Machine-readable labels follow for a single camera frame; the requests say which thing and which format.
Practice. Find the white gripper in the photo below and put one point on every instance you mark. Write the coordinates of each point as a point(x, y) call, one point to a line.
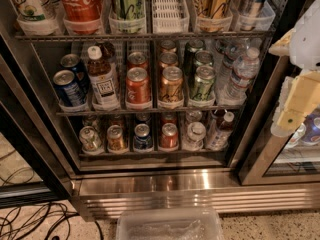
point(307, 44)

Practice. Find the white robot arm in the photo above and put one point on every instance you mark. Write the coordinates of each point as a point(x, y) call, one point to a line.
point(300, 95)

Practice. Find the top shelf silver can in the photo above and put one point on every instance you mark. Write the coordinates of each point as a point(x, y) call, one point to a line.
point(248, 11)

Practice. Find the glass fridge door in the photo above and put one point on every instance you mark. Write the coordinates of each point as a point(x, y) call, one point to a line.
point(266, 159)

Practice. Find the top shelf gold can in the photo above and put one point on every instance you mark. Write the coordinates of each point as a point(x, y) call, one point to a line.
point(211, 14)

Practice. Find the bottom shelf clear bottle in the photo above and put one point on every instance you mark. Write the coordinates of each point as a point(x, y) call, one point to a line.
point(193, 139)

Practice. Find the front gold can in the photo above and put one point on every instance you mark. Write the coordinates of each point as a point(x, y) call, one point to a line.
point(171, 84)

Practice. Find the bottom shelf red can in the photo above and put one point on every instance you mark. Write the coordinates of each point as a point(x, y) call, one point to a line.
point(169, 136)

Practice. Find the front red cola can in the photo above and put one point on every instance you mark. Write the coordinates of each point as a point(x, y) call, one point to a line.
point(138, 86)

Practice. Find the bottom shelf blue can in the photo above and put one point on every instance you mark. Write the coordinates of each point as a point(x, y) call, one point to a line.
point(142, 137)

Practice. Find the stainless steel fridge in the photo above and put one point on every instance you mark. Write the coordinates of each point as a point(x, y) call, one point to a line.
point(104, 186)

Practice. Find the bottom shelf orange can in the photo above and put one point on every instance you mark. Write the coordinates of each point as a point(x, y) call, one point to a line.
point(115, 138)

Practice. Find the bottom shelf white can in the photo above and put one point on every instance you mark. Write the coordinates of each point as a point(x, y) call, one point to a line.
point(90, 139)

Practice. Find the top shelf red cola can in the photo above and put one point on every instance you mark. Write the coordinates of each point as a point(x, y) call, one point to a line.
point(82, 16)

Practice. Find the front blue can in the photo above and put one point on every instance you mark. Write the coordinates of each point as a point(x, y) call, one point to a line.
point(68, 89)

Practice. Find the rear blue can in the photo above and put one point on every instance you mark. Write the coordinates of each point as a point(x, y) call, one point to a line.
point(74, 63)

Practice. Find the top shelf white green can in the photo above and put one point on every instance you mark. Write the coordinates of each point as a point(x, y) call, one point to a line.
point(35, 10)

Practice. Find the front water bottle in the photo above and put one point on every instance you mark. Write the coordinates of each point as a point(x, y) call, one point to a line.
point(244, 71)

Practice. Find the water bottle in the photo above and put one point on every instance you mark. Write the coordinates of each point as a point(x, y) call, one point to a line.
point(231, 49)
point(244, 71)

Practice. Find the rear water bottle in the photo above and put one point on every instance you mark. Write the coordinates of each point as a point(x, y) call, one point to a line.
point(231, 49)

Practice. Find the empty white plastic tray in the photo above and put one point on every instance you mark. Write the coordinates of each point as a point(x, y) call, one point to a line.
point(170, 16)

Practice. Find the rear iced tea bottle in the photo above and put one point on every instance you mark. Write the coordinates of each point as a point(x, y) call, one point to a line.
point(109, 53)

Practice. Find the iced tea bottle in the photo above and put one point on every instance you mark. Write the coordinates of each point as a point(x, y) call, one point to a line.
point(109, 53)
point(102, 77)

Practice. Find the clear plastic bin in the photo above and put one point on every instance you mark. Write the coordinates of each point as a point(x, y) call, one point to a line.
point(170, 224)

